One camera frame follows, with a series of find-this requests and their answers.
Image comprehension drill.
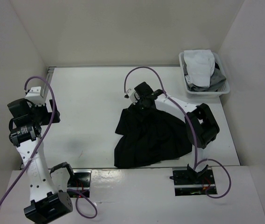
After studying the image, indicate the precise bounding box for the black skirt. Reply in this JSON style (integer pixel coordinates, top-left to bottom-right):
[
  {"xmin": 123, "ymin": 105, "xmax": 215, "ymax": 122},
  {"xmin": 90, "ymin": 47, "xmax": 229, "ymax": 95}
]
[{"xmin": 114, "ymin": 105, "xmax": 192, "ymax": 169}]

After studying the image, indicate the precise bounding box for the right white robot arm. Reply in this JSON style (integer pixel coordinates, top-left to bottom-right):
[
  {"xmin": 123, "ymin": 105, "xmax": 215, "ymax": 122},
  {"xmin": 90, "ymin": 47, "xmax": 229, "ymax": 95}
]
[{"xmin": 125, "ymin": 82, "xmax": 220, "ymax": 183}]

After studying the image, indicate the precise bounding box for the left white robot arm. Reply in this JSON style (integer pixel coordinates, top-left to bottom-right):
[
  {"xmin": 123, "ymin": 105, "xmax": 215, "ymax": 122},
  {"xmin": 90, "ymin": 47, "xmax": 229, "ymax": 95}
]
[{"xmin": 7, "ymin": 98, "xmax": 76, "ymax": 224}]

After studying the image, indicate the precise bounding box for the white skirt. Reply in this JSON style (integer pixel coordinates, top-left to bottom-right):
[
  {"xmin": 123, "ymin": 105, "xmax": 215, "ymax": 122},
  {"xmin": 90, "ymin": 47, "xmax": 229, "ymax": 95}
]
[{"xmin": 183, "ymin": 49, "xmax": 215, "ymax": 88}]

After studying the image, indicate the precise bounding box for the grey skirt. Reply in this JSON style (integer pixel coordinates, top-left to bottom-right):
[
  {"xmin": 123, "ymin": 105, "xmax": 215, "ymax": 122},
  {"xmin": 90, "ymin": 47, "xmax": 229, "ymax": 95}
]
[{"xmin": 188, "ymin": 63, "xmax": 226, "ymax": 91}]

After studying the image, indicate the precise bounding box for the white plastic basket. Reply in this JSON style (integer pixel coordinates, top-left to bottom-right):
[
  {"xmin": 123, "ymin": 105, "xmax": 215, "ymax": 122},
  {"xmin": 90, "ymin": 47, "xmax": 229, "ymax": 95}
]
[{"xmin": 179, "ymin": 52, "xmax": 230, "ymax": 98}]

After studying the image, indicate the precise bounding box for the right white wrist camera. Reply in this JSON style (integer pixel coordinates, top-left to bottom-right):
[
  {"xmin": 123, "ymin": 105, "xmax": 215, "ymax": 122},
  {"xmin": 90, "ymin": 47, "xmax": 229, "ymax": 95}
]
[{"xmin": 124, "ymin": 89, "xmax": 140, "ymax": 105}]

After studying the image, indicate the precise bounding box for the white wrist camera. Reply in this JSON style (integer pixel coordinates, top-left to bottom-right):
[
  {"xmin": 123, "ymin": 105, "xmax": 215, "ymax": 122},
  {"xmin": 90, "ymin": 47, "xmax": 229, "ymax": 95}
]
[
  {"xmin": 25, "ymin": 86, "xmax": 45, "ymax": 106},
  {"xmin": 124, "ymin": 89, "xmax": 140, "ymax": 105}
]

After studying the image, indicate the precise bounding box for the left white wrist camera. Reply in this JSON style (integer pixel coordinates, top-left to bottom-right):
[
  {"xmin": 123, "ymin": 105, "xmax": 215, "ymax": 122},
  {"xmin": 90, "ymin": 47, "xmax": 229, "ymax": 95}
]
[{"xmin": 25, "ymin": 86, "xmax": 45, "ymax": 106}]

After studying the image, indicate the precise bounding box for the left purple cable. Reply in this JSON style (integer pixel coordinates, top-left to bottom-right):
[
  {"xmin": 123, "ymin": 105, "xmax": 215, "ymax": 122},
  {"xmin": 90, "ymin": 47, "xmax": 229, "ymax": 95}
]
[{"xmin": 0, "ymin": 76, "xmax": 98, "ymax": 224}]

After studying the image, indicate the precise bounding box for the purple cable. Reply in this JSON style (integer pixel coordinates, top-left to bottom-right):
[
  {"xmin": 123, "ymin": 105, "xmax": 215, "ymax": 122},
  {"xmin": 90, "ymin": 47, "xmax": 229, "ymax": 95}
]
[
  {"xmin": 0, "ymin": 76, "xmax": 98, "ymax": 224},
  {"xmin": 124, "ymin": 66, "xmax": 231, "ymax": 199}
]

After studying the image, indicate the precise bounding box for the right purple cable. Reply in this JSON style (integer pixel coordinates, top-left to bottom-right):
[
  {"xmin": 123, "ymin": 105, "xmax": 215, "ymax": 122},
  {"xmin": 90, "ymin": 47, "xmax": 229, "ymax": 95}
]
[{"xmin": 124, "ymin": 66, "xmax": 231, "ymax": 199}]

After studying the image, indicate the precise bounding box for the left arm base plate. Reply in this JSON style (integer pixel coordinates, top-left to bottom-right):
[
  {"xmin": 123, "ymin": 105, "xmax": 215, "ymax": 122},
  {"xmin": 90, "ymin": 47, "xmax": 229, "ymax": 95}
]
[{"xmin": 67, "ymin": 169, "xmax": 92, "ymax": 198}]

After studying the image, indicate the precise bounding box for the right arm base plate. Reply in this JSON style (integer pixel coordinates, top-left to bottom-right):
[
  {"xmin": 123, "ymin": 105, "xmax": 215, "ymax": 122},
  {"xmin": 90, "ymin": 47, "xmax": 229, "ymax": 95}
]
[{"xmin": 169, "ymin": 168, "xmax": 217, "ymax": 196}]

